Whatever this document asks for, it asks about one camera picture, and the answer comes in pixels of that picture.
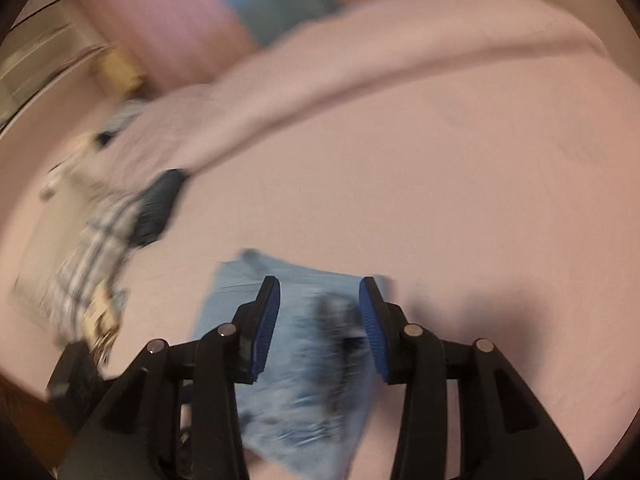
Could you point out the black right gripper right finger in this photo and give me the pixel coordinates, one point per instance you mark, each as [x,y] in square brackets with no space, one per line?
[505,431]

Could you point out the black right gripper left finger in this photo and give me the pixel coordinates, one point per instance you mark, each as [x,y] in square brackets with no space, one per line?
[172,413]

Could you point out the light blue denim pants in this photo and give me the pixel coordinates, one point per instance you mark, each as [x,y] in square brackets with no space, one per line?
[308,409]

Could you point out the plaid grey white cloth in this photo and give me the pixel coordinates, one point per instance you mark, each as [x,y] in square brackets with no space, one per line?
[100,252]

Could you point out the rolled dark denim garment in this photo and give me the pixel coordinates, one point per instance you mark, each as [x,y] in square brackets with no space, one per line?
[156,205]

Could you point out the pink bed sheet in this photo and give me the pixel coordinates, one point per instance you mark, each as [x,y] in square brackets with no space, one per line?
[501,200]

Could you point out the pink folded duvet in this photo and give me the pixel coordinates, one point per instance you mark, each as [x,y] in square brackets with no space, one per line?
[190,128]

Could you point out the yellow straw fan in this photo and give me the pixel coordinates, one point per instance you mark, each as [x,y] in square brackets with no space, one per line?
[119,72]

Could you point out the pink curtain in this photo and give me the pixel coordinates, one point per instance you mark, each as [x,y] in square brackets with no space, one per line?
[177,42]

